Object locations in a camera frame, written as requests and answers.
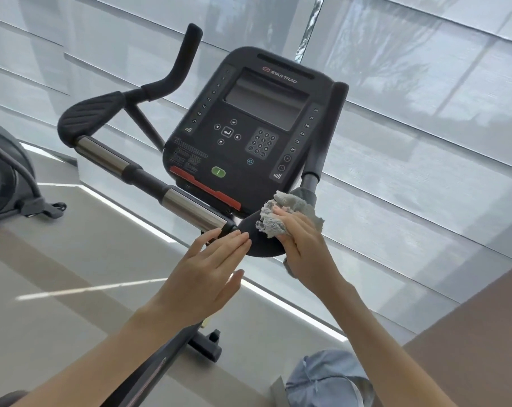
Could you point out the person's left hand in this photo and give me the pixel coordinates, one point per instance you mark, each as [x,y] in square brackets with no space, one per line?
[192,283]

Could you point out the person's right hand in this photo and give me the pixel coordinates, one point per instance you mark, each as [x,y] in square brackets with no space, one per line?
[311,254]

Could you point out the person's left middle finger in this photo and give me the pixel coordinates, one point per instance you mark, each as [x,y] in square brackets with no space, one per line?
[225,242]

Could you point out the person's right fingers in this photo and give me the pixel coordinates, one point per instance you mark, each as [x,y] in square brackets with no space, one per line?
[296,226]

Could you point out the person's left thumb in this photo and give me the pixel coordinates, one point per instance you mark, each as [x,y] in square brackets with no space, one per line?
[234,283]

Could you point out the grey cleaning cloth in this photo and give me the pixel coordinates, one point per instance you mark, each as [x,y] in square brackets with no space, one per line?
[277,207]

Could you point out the person's right forearm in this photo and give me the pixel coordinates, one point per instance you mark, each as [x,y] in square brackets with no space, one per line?
[378,347]

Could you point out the person's left forearm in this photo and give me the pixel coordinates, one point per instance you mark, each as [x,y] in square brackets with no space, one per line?
[112,360]

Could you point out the black exercise bike console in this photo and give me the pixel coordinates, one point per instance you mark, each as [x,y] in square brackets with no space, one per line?
[247,122]

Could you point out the light blue garment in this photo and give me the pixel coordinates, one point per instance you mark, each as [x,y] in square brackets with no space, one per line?
[328,377]

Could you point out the white window blind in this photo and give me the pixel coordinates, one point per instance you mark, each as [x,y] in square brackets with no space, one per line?
[112,46]
[429,144]

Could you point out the black exercise bike frame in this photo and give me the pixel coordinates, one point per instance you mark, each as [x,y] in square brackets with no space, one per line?
[162,364]

